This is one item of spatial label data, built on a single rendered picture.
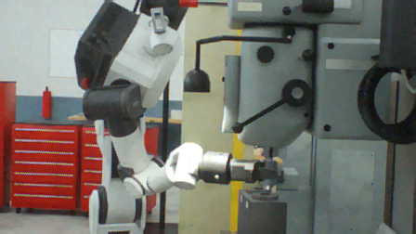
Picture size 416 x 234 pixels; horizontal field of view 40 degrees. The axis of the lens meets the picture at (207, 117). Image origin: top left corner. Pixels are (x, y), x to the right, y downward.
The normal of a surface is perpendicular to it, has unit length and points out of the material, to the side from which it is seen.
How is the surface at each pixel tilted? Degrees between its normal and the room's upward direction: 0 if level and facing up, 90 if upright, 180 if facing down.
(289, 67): 90
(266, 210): 90
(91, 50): 138
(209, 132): 90
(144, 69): 59
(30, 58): 90
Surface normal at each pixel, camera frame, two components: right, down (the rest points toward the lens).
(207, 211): 0.00, 0.05
